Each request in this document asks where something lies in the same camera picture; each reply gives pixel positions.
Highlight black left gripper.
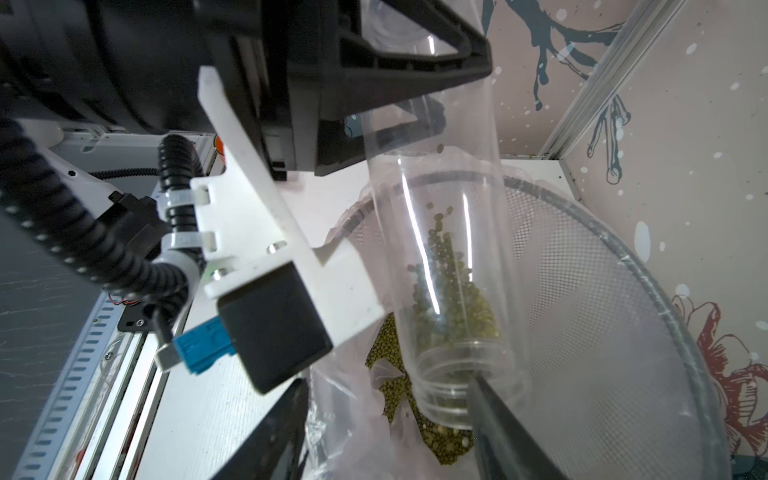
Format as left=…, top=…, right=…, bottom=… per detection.
left=194, top=1, right=492, bottom=180

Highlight white mesh trash bin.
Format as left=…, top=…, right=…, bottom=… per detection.
left=326, top=178, right=731, bottom=479

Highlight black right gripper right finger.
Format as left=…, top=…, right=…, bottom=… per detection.
left=467, top=376, right=566, bottom=480

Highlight black corrugated cable conduit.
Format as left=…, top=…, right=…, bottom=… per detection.
left=0, top=116, right=208, bottom=346

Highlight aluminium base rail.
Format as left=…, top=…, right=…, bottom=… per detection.
left=11, top=131, right=217, bottom=480

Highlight mung beans in bin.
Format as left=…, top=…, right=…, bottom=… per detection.
left=365, top=314, right=474, bottom=465

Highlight clear plastic bin liner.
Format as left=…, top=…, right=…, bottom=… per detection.
left=302, top=179, right=721, bottom=480

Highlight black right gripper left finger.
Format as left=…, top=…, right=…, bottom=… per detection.
left=213, top=378, right=309, bottom=480

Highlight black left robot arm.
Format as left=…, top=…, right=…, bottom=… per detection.
left=1, top=1, right=492, bottom=179

